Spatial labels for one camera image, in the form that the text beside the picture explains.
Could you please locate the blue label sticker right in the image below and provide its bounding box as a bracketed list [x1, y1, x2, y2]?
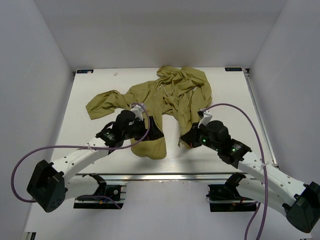
[224, 67, 243, 72]

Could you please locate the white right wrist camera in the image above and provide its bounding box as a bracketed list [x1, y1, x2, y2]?
[197, 109, 212, 128]

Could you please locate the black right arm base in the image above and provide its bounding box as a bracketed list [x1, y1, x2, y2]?
[206, 173, 257, 213]

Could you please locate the blue label sticker left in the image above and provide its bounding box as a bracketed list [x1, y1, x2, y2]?
[76, 69, 94, 74]

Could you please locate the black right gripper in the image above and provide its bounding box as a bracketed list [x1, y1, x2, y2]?
[181, 122, 221, 152]

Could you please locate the aluminium table edge rail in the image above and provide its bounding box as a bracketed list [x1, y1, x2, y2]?
[74, 172, 285, 182]

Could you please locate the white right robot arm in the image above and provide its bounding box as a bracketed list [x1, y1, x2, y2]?
[180, 120, 320, 233]

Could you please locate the blue label sticker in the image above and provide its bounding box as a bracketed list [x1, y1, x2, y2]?
[76, 69, 94, 74]
[224, 67, 243, 72]

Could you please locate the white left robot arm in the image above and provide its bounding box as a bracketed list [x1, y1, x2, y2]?
[27, 110, 164, 213]

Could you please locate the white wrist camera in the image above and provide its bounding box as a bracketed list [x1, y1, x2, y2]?
[197, 109, 212, 128]
[130, 102, 145, 121]

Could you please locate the olive green jacket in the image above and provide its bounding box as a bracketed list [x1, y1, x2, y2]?
[85, 65, 213, 161]

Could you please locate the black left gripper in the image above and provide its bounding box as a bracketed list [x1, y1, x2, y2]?
[122, 116, 164, 142]

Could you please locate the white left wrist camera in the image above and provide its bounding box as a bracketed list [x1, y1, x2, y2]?
[130, 102, 145, 121]

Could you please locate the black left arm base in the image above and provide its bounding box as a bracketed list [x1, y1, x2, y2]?
[71, 173, 127, 210]

